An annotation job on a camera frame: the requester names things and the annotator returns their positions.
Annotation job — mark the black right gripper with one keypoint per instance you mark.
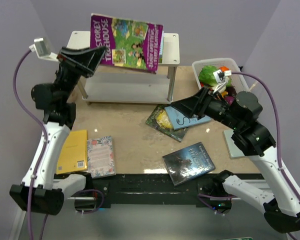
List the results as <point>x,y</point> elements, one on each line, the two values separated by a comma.
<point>197,104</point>

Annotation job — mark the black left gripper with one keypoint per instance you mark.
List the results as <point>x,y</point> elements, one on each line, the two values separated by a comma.
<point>85,60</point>

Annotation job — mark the purple Treehouse paperback book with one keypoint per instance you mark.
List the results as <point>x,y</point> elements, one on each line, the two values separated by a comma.
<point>130,44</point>

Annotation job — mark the dark glossy hardcover book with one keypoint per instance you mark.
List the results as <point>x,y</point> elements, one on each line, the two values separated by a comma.
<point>188,163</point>

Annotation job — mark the blue Treehouse paperback book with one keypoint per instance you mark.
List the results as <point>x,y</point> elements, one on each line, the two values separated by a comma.
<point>162,45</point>

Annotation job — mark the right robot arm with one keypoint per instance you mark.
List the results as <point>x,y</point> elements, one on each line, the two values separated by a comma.
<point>281,207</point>

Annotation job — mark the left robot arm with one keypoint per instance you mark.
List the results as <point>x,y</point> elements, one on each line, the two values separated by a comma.
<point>37,191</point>

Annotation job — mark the green lettuce toy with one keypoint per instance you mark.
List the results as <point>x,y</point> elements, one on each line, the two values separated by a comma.
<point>206,75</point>

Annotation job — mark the light blue cat book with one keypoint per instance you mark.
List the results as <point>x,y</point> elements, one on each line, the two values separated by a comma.
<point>179,121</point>

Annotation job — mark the yellow pepper toy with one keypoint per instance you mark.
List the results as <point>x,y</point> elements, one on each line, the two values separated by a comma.
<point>224,94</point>

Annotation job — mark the white two-tier shelf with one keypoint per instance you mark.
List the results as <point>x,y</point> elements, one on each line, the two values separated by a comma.
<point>121,85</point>

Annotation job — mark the purple onion toy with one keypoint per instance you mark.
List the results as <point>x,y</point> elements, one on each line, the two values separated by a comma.
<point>229,99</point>

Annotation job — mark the purple eggplant toy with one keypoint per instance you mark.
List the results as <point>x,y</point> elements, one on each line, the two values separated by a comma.
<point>231,91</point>

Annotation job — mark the dark green illustrated book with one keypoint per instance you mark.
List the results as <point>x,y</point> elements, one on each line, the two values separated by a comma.
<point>159,121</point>

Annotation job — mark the orange pumpkin toy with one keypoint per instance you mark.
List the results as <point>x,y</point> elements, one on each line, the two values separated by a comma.
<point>224,68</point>

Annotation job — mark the grey-green cat book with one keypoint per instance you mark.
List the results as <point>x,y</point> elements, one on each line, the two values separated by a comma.
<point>233,151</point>

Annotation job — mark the floral pastel notebook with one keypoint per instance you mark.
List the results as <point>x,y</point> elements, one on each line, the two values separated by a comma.
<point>100,157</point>

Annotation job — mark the yellow book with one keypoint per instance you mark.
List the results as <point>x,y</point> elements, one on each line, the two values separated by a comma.
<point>73,156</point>

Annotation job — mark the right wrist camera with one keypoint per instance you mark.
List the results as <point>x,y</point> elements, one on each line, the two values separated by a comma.
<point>222,79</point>

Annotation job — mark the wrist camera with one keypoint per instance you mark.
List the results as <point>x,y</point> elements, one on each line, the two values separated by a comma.
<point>42,49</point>
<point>222,79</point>

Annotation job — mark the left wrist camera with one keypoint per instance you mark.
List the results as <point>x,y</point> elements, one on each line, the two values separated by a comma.
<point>42,49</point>

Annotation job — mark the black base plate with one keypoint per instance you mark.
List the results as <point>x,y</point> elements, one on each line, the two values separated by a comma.
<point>148,189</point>

